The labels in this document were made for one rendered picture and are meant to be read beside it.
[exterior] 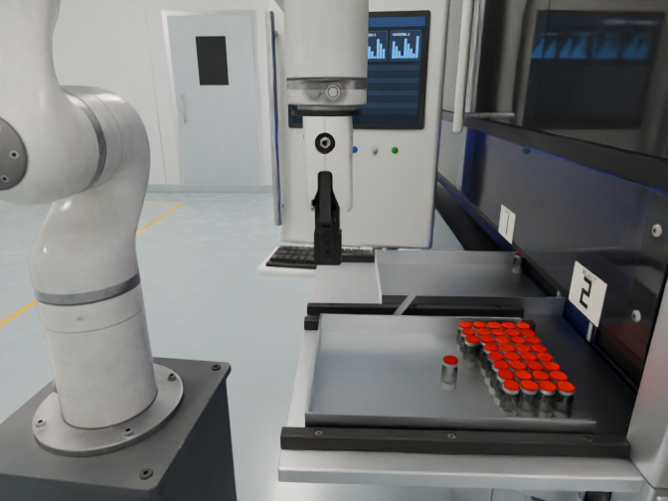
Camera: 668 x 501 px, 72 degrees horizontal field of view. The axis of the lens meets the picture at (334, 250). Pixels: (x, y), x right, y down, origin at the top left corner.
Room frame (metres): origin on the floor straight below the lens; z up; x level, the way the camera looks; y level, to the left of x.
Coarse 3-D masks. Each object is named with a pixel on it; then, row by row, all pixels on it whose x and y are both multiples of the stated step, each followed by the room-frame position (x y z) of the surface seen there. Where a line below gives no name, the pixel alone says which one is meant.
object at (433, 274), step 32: (384, 256) 1.04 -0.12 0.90; (416, 256) 1.04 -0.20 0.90; (448, 256) 1.04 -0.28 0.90; (480, 256) 1.04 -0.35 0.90; (512, 256) 1.03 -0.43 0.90; (384, 288) 0.89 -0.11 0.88; (416, 288) 0.89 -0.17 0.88; (448, 288) 0.89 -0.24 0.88; (480, 288) 0.89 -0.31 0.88; (512, 288) 0.89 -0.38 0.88
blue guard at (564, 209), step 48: (480, 144) 1.17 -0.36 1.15; (480, 192) 1.12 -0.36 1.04; (528, 192) 0.82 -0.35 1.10; (576, 192) 0.65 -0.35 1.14; (624, 192) 0.53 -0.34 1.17; (528, 240) 0.79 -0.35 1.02; (576, 240) 0.63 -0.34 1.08; (624, 240) 0.51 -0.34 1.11; (624, 288) 0.49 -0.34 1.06; (624, 336) 0.48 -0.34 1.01
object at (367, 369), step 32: (320, 320) 0.69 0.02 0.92; (352, 320) 0.71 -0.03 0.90; (384, 320) 0.71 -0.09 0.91; (416, 320) 0.70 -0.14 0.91; (448, 320) 0.70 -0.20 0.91; (480, 320) 0.70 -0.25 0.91; (512, 320) 0.70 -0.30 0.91; (320, 352) 0.64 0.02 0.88; (352, 352) 0.64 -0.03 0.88; (384, 352) 0.64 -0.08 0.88; (416, 352) 0.64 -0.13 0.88; (448, 352) 0.64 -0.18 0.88; (320, 384) 0.56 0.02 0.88; (352, 384) 0.56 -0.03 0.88; (384, 384) 0.56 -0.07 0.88; (416, 384) 0.56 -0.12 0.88; (480, 384) 0.56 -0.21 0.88; (320, 416) 0.45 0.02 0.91; (352, 416) 0.45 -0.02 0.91; (384, 416) 0.45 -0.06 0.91; (416, 416) 0.45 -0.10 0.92; (448, 416) 0.45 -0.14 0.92; (480, 416) 0.49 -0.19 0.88
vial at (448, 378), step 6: (444, 366) 0.55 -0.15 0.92; (450, 366) 0.54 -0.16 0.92; (456, 366) 0.55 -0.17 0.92; (444, 372) 0.55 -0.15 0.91; (450, 372) 0.54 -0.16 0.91; (456, 372) 0.54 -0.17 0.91; (444, 378) 0.54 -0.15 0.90; (450, 378) 0.54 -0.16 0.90; (456, 378) 0.55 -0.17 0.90; (444, 384) 0.54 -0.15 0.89; (450, 384) 0.54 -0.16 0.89; (444, 390) 0.54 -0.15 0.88; (450, 390) 0.54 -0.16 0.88
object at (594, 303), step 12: (576, 264) 0.61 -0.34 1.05; (576, 276) 0.60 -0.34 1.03; (588, 276) 0.57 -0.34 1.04; (576, 288) 0.60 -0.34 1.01; (600, 288) 0.54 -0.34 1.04; (576, 300) 0.59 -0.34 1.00; (588, 300) 0.56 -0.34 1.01; (600, 300) 0.53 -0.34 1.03; (588, 312) 0.55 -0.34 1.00; (600, 312) 0.53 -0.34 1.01
